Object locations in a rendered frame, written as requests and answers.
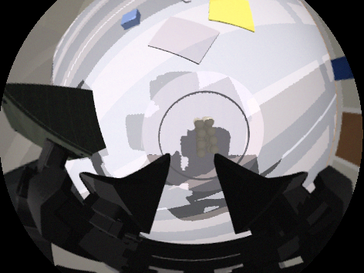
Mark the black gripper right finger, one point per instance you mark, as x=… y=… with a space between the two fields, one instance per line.
x=247 y=194

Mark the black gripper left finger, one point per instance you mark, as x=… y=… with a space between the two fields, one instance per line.
x=138 y=194

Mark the small blue block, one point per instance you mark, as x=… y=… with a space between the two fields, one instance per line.
x=131 y=19

